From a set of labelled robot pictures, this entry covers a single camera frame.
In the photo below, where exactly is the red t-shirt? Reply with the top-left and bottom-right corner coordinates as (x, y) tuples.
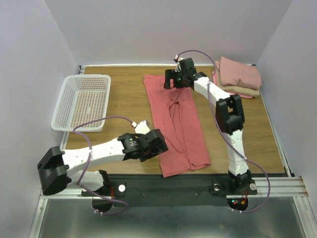
(144, 75), (211, 178)

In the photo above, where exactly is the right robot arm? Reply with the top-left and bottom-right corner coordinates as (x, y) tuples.
(164, 55), (252, 193)

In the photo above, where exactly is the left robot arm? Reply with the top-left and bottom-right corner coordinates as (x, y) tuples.
(37, 129), (168, 196)

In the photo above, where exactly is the folded bright pink shirt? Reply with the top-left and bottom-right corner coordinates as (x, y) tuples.
(213, 73), (253, 99)

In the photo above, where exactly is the folded dusty pink shirt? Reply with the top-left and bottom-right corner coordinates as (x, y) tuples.
(215, 57), (262, 90)

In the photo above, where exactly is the folded tan shirt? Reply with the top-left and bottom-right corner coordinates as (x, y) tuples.
(215, 69), (260, 98)

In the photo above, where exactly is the white perforated plastic basket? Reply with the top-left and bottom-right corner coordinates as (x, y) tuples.
(51, 74), (111, 132)

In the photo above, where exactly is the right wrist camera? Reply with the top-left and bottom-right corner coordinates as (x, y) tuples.
(174, 55), (183, 72)

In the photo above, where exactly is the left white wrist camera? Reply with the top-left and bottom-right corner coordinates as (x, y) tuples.
(131, 120), (150, 134)

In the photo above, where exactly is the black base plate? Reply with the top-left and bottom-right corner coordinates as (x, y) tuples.
(81, 173), (258, 208)

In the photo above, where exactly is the aluminium frame rail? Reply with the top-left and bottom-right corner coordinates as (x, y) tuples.
(30, 176), (317, 238)

